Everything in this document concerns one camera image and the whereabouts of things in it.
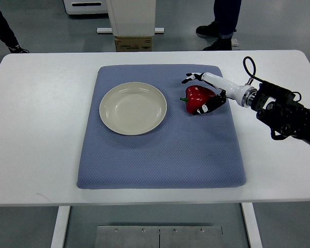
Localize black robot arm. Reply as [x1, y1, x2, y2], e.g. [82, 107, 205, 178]
[251, 81, 310, 145]

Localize blue fabric mat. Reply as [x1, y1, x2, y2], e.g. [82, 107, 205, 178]
[77, 64, 246, 189]

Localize person legs in jeans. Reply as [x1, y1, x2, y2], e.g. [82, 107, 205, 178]
[195, 0, 242, 51]

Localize white pedestal column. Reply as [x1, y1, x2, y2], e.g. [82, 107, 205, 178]
[106, 0, 156, 37]

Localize white machine base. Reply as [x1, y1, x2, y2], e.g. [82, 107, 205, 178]
[63, 0, 108, 15]

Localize cardboard box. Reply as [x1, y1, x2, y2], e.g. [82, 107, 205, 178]
[115, 37, 152, 52]

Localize person legs black trousers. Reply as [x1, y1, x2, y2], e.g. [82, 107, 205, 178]
[0, 11, 29, 53]

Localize white table leg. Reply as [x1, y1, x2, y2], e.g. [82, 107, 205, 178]
[241, 203, 263, 248]
[50, 206, 70, 248]

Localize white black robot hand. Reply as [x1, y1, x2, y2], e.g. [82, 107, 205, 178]
[182, 72, 257, 115]

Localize black cable loop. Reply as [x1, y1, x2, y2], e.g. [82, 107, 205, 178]
[242, 56, 261, 86]

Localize red bell pepper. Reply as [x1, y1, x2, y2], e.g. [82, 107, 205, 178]
[180, 85, 216, 114]

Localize white left table leg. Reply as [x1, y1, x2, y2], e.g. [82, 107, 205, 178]
[50, 206, 70, 248]

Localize white right table leg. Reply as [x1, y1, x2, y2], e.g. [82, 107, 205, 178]
[241, 203, 263, 248]

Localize cream round plate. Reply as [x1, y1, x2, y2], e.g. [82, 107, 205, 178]
[99, 82, 167, 135]

